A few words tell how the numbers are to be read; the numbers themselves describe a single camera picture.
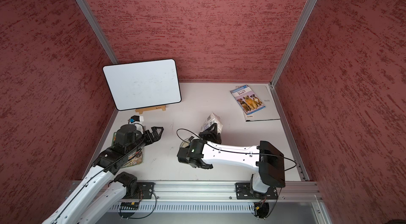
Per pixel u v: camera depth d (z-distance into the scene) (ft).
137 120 2.26
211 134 2.00
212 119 2.41
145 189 2.42
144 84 3.10
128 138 1.87
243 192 2.40
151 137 2.21
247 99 3.59
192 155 1.62
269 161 1.36
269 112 3.49
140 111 3.32
